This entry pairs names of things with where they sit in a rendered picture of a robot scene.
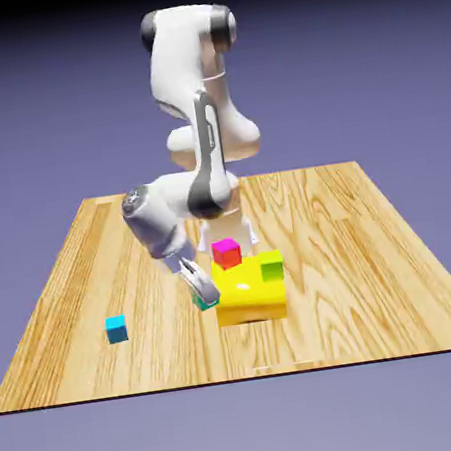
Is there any small red cube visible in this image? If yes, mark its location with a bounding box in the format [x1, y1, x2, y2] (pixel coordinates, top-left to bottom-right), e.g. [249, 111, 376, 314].
[210, 236, 244, 272]

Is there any large yellow box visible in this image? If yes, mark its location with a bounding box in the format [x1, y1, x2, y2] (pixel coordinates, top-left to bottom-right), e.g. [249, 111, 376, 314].
[208, 248, 292, 328]

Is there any small teal cube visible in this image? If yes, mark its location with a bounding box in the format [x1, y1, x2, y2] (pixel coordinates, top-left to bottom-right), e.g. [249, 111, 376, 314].
[191, 288, 223, 314]

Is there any small cyan cube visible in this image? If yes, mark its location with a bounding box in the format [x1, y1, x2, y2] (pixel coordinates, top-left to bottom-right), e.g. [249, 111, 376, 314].
[103, 313, 131, 346]

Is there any small green cube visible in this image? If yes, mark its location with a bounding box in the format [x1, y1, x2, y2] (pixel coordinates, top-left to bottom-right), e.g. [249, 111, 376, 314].
[259, 258, 287, 284]

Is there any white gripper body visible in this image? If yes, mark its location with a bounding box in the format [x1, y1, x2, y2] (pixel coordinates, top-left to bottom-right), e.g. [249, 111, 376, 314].
[176, 251, 222, 310]

